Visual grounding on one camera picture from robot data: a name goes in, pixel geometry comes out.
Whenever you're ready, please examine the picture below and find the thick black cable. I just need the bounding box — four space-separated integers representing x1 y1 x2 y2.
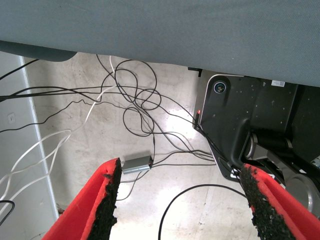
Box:
157 183 248 240

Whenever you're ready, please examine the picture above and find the thin black cable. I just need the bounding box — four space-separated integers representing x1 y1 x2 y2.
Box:
0 199 15 226
149 149 218 168
0 85 201 126
0 58 40 81

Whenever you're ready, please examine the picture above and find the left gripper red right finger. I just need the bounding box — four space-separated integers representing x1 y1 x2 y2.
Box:
239 163 320 240

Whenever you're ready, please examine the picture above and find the grey metal hub box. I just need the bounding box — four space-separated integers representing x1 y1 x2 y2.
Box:
121 154 154 175

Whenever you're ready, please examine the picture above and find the dark table cloth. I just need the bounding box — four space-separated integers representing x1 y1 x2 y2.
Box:
0 0 320 88

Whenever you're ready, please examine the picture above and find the white cable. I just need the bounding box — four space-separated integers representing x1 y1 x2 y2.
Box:
0 129 73 208
0 55 118 186

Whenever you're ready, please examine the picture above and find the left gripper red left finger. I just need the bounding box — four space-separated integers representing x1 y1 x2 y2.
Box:
41 157 123 240

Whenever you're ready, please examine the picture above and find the black base frame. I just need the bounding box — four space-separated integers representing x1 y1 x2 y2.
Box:
187 66 320 218

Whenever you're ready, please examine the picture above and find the tangle of black cables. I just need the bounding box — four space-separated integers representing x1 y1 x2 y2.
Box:
0 99 216 161

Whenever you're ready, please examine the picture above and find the silver base wheel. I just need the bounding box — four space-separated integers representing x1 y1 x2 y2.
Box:
284 173 315 214

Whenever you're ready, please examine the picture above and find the black dongle with red light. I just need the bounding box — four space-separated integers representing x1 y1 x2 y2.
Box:
193 108 203 131

